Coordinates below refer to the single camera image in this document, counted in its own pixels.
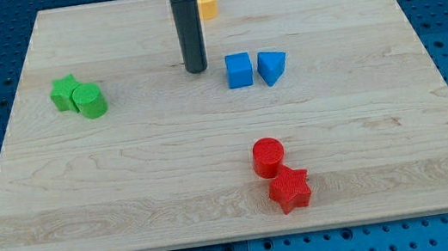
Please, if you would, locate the blue cube block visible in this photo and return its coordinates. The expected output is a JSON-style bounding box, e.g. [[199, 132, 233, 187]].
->
[[224, 52, 254, 89]]

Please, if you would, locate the blue triangle block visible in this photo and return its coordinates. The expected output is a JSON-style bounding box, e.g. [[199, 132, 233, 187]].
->
[[257, 52, 286, 87]]

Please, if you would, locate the red cylinder block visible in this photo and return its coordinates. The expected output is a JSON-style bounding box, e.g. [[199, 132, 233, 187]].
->
[[252, 137, 285, 179]]

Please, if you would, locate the red star block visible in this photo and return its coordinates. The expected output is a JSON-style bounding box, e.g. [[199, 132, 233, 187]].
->
[[268, 164, 312, 214]]

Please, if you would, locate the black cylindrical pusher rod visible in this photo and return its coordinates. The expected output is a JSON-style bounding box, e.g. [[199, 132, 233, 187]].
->
[[169, 0, 207, 74]]

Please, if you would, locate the yellow block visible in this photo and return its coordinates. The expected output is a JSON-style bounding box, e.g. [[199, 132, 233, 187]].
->
[[197, 0, 218, 21]]

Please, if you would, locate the wooden board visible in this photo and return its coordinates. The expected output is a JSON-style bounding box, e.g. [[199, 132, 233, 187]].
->
[[0, 0, 448, 251]]

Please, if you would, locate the green cylinder block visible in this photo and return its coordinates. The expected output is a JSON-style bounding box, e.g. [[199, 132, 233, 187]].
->
[[72, 83, 108, 119]]

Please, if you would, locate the green star block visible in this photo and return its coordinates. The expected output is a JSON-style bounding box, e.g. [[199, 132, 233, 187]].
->
[[49, 74, 81, 113]]

